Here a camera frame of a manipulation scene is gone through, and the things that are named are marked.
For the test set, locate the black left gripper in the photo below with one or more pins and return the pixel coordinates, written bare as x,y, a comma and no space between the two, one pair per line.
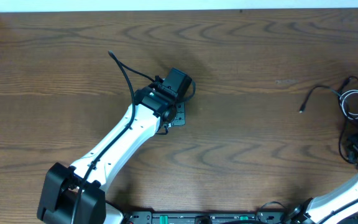
181,115

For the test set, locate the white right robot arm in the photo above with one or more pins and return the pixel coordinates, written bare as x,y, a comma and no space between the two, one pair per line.
333,207

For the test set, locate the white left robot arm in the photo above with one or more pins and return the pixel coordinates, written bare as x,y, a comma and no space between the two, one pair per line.
77,193

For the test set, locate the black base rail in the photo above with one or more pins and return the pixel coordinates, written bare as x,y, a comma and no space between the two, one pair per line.
262,215

